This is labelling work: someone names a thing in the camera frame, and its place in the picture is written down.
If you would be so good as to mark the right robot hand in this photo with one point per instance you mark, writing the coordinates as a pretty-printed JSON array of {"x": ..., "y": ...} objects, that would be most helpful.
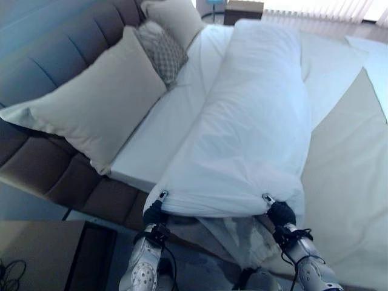
[{"x": 282, "y": 210}]

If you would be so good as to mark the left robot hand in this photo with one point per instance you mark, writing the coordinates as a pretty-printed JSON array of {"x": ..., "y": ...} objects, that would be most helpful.
[{"x": 153, "y": 212}]

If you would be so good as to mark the white duvet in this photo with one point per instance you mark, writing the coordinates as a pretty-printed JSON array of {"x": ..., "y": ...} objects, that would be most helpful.
[{"x": 266, "y": 136}]

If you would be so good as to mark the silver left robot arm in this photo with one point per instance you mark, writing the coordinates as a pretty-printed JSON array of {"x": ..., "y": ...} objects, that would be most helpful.
[{"x": 145, "y": 257}]

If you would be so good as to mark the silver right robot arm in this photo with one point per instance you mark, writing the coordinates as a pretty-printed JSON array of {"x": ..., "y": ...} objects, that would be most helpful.
[{"x": 306, "y": 257}]

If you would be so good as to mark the white bed sheet mattress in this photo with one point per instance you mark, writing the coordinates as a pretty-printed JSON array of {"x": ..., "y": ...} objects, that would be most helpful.
[{"x": 188, "y": 91}]

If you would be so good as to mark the brown wooden nightstand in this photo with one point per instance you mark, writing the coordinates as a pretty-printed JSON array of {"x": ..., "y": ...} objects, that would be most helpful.
[{"x": 45, "y": 254}]

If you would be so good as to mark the large beige pillow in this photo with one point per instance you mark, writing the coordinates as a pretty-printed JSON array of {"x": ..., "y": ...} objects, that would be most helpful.
[{"x": 91, "y": 109}]

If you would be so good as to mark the checkered patterned cushion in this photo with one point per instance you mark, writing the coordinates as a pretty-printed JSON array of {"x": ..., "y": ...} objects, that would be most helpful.
[{"x": 163, "y": 54}]

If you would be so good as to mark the brown padded headboard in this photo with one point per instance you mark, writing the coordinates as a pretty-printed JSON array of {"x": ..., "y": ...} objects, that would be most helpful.
[{"x": 51, "y": 75}]

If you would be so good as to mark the white sheer curtain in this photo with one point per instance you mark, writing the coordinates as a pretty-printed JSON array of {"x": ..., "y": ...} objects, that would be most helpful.
[{"x": 315, "y": 12}]

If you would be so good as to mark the dark wooden cabinet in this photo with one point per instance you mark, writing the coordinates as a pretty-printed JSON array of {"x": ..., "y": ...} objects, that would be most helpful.
[{"x": 242, "y": 12}]

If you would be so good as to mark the blue floor lamp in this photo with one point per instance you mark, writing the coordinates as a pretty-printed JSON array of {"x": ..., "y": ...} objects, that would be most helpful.
[{"x": 213, "y": 6}]

